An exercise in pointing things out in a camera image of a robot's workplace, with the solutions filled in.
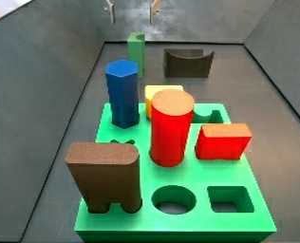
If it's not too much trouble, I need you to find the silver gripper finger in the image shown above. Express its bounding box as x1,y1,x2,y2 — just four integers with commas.
104,0,113,25
149,0,161,26

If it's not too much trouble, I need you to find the green arch block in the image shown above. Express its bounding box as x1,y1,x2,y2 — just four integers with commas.
127,32,144,78

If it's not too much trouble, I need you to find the black curved fixture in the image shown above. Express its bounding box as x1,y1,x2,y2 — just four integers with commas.
163,48,214,78

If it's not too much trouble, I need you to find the brown arch block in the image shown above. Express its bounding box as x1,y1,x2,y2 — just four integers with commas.
64,142,141,214

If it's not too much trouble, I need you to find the blue hexagonal prism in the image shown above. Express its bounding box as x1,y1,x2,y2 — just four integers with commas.
105,60,139,129

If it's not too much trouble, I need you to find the yellow block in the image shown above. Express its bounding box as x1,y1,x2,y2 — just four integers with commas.
144,84,183,118

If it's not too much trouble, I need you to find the red cylinder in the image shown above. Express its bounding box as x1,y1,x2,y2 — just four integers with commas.
149,89,194,167

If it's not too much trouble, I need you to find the red square block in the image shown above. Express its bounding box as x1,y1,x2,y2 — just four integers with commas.
194,123,251,160

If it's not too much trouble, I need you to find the green shape sorter base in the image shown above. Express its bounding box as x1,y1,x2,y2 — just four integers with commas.
75,105,276,243

